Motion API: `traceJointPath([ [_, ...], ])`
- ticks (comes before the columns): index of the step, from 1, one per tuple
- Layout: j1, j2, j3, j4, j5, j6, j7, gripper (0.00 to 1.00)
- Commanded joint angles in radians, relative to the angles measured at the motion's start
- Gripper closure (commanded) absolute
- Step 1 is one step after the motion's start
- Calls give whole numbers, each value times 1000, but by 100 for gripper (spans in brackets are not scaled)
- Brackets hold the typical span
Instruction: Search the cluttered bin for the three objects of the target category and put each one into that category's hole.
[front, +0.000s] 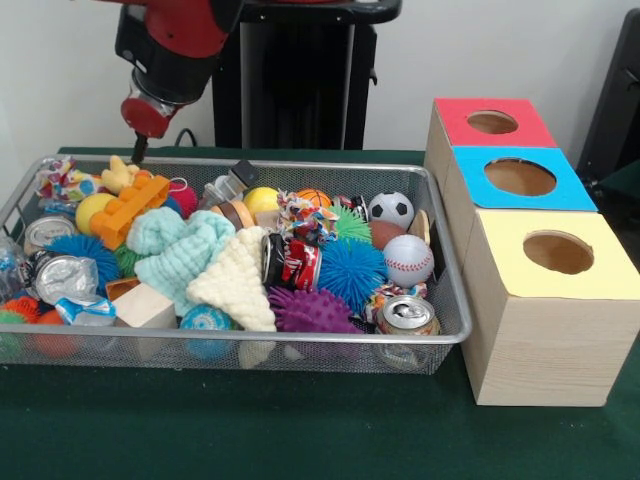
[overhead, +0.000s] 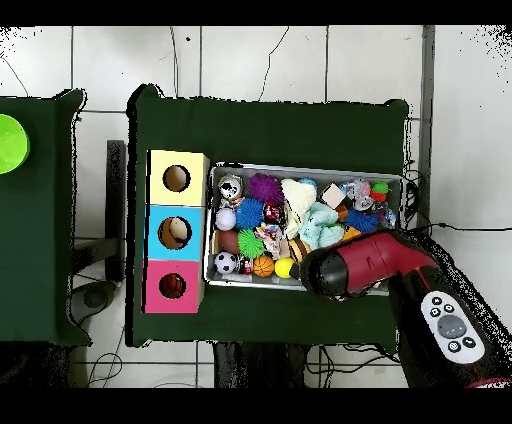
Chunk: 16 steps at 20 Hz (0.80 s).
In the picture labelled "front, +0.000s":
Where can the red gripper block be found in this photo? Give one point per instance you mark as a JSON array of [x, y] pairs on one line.
[[143, 117]]

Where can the yellow plush toy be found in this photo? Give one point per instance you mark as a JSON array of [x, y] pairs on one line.
[[119, 176]]

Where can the orange toy building brick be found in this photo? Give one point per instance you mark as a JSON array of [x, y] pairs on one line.
[[135, 205]]

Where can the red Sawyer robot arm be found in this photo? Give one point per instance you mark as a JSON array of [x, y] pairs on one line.
[[175, 55]]

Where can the silver mesh bin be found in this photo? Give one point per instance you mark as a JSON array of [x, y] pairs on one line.
[[325, 360]]

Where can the wooden box with three holes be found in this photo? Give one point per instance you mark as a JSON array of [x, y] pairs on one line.
[[545, 340]]

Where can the yellow ball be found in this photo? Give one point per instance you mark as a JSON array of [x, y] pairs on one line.
[[90, 210]]

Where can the mint knit cloth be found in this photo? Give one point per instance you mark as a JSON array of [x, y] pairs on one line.
[[175, 250]]

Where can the cream knit cloth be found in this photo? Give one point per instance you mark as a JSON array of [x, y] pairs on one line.
[[235, 285]]

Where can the purple spiky ball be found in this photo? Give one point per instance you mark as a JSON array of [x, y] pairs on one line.
[[310, 310]]

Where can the blue spiky ball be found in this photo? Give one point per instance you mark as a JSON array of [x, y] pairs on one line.
[[350, 270]]

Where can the small soccer ball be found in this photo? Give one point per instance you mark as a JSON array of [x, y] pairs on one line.
[[392, 210]]

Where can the white baseball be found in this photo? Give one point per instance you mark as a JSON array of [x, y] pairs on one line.
[[407, 260]]

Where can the silver drink can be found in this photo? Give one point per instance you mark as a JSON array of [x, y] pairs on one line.
[[407, 312]]

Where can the large dark green tablecloth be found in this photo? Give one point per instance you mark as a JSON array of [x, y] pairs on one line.
[[300, 430]]

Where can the black stand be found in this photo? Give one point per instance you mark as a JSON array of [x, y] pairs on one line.
[[615, 100]]

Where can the small dark green tablecloth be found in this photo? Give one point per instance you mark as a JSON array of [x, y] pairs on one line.
[[625, 182]]

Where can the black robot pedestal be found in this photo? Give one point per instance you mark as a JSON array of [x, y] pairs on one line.
[[300, 75]]

